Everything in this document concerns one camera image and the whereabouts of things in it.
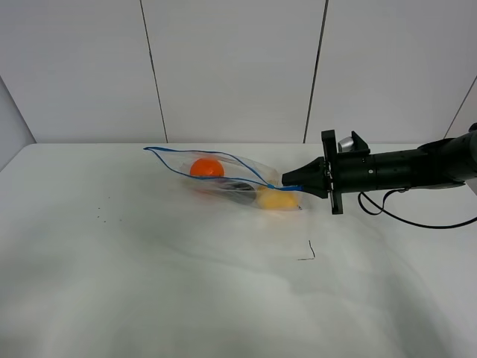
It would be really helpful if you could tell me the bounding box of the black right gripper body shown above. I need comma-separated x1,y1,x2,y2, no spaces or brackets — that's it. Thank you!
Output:
321,130,371,215

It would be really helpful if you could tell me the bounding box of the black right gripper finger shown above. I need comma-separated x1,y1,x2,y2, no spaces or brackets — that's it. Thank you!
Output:
282,157,325,186
301,177,329,198

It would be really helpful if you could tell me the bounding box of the clear plastic zipper bag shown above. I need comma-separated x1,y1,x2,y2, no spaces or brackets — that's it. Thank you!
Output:
144,146,302,210

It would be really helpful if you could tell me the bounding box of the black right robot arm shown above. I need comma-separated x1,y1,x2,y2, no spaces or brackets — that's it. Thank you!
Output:
281,125,476,215

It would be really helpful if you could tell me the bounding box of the yellow pear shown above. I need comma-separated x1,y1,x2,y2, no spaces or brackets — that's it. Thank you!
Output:
256,188,300,210

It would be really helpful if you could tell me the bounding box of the purple eggplant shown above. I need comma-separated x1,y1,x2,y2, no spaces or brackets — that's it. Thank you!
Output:
216,180,257,205

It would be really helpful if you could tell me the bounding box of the orange fruit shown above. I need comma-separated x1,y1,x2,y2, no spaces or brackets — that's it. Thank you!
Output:
189,158,224,178

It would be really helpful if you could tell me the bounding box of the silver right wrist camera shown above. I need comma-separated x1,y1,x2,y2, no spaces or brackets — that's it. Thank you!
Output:
338,131,370,155

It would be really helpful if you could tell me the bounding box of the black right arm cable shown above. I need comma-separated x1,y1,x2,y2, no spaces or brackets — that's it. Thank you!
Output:
357,187,477,228

